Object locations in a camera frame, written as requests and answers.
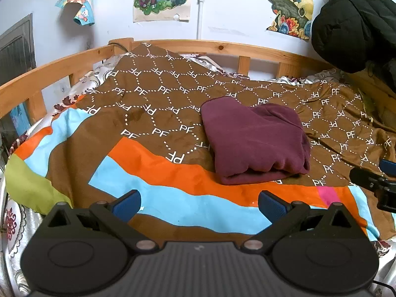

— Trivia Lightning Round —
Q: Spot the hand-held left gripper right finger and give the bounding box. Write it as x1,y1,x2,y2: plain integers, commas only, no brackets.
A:
241,190,363,252

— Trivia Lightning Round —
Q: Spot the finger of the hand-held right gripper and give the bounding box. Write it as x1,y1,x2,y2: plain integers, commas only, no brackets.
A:
380,159,396,174
349,167,396,193

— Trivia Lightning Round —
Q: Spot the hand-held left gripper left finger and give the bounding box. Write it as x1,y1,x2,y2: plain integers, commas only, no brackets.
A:
36,189,159,252

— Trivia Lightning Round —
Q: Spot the maroon long-sleeved shirt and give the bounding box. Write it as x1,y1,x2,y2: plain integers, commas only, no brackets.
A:
200,97,311,185

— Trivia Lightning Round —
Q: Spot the brown patterned blanket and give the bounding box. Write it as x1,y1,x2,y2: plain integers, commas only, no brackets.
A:
4,42,396,245

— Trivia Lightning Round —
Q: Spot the floral bed sheet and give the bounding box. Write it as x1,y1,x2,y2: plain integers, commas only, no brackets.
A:
0,54,396,297

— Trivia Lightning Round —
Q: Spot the black puffer jacket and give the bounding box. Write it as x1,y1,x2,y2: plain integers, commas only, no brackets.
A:
311,0,396,90

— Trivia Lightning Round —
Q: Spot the wooden bed frame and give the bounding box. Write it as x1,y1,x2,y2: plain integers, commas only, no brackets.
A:
0,38,396,149

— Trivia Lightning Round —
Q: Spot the black cable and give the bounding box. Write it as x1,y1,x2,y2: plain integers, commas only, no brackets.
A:
109,42,129,54

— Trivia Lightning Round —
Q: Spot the painted landscape wall poster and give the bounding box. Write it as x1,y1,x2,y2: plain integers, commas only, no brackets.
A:
264,0,314,41

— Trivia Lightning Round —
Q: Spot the white wall pipe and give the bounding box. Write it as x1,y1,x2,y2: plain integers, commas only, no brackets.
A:
196,0,206,40

